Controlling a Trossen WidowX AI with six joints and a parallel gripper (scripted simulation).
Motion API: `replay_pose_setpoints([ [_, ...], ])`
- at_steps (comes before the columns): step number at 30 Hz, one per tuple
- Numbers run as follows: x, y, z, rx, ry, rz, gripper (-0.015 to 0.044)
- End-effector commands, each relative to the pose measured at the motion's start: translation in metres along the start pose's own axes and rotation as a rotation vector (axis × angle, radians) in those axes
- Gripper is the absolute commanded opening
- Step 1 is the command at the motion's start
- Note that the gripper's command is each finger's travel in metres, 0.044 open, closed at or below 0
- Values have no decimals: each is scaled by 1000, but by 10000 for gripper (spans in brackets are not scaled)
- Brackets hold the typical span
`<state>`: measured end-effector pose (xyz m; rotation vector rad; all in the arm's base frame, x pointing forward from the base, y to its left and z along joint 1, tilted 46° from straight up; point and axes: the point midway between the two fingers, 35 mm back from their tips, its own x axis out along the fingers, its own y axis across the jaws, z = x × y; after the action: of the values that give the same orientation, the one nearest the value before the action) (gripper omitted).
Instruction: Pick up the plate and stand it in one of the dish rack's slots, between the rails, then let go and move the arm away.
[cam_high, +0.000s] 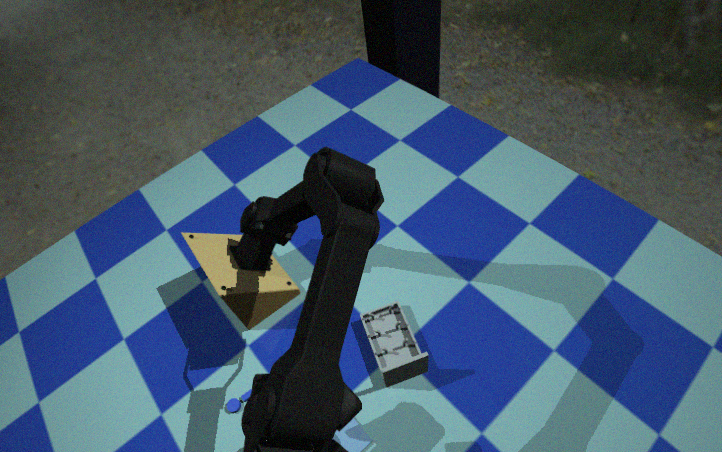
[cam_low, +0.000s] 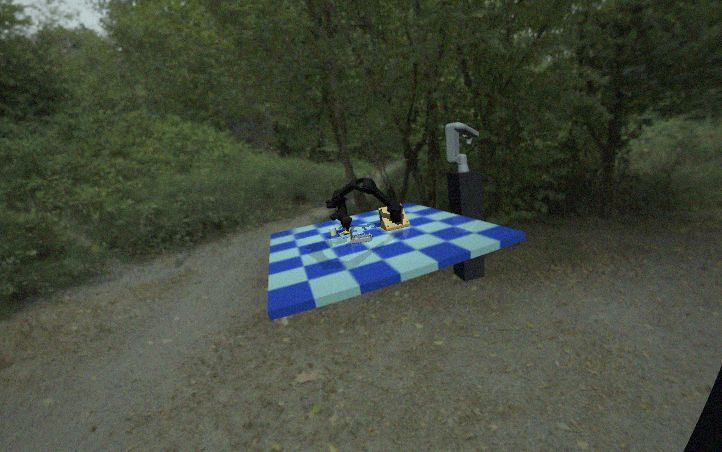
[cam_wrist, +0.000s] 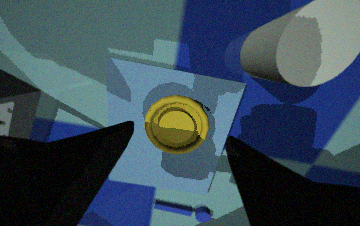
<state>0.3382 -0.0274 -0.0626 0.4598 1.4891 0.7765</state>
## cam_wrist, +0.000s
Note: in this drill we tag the grey dish rack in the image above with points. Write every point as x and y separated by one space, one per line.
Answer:
18 105

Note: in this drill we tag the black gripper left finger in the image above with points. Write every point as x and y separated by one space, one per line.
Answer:
60 179

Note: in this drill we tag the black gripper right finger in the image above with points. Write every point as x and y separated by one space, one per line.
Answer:
273 195

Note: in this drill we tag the yellow plate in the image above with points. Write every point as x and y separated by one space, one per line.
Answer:
176 124

